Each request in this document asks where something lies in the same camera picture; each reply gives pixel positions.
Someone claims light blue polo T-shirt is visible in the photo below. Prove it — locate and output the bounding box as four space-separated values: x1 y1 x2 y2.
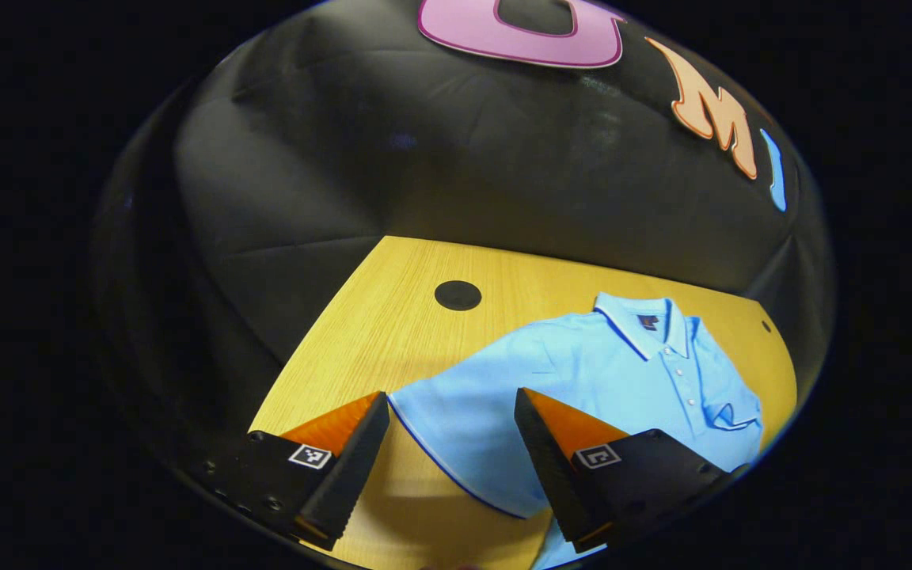
387 291 766 570

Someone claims black backdrop cloth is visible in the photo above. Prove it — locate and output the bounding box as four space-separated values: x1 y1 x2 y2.
96 0 829 444

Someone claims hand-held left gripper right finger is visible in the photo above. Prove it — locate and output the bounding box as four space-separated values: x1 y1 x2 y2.
514 387 742 555

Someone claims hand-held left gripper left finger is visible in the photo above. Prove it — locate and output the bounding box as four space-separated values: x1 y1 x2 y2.
203 390 391 553

